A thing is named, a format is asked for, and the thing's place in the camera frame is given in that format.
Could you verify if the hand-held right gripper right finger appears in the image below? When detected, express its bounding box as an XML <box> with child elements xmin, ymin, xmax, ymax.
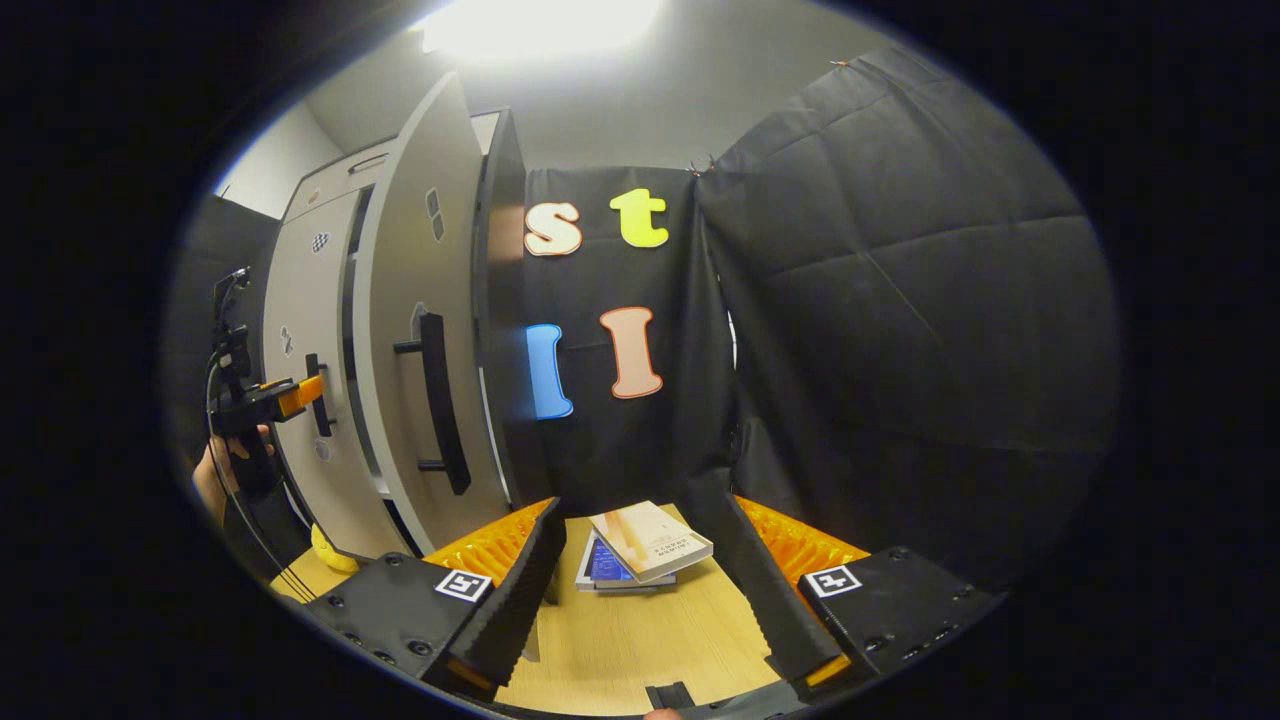
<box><xmin>705</xmin><ymin>495</ymin><xmax>1001</xmax><ymax>691</ymax></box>

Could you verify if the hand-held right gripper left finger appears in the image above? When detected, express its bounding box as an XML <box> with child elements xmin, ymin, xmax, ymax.
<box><xmin>300</xmin><ymin>497</ymin><xmax>568</xmax><ymax>701</ymax></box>

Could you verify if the grey shoe cabinet door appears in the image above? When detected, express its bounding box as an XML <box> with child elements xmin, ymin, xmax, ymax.
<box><xmin>352</xmin><ymin>70</ymin><xmax>516</xmax><ymax>556</ymax></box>
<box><xmin>262</xmin><ymin>190</ymin><xmax>381</xmax><ymax>561</ymax></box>

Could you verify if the grey shoe cabinet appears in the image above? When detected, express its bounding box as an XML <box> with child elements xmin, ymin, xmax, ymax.
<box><xmin>262</xmin><ymin>70</ymin><xmax>531</xmax><ymax>561</ymax></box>

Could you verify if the beige book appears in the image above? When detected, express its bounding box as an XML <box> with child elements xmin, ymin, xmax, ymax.
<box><xmin>588</xmin><ymin>501</ymin><xmax>714</xmax><ymax>585</ymax></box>

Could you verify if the yellow plush toy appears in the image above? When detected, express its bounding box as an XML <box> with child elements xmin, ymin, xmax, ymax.
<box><xmin>310</xmin><ymin>523</ymin><xmax>361</xmax><ymax>574</ymax></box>

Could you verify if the ceiling light panel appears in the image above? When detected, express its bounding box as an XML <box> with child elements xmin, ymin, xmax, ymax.
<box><xmin>420</xmin><ymin>0</ymin><xmax>666</xmax><ymax>61</ymax></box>

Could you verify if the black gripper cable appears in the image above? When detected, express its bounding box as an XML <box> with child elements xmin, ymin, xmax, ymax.
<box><xmin>205</xmin><ymin>350</ymin><xmax>316</xmax><ymax>601</ymax></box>

